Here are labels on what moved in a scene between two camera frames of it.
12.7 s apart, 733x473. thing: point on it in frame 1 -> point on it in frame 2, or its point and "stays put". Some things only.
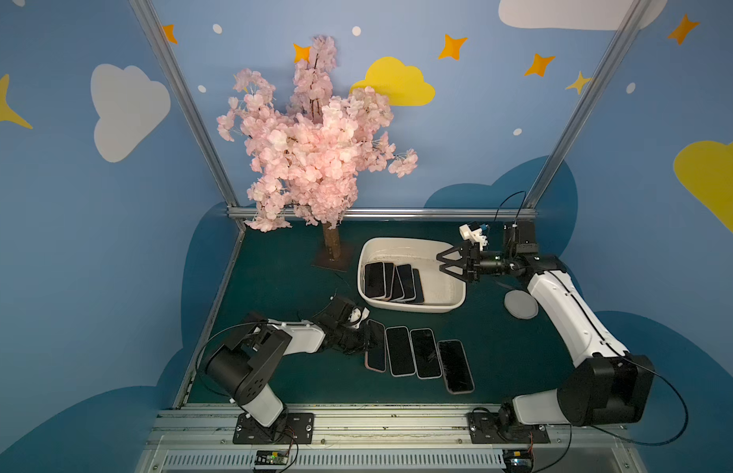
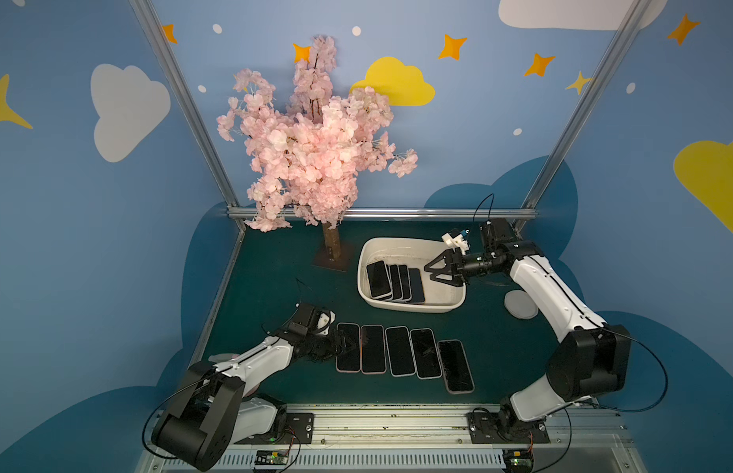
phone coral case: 408,284 -> 348,348
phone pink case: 375,355 stays put
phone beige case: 455,367 stays put
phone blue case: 418,286 -> 397,293
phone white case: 400,352 stays put
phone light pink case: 426,356 stays put
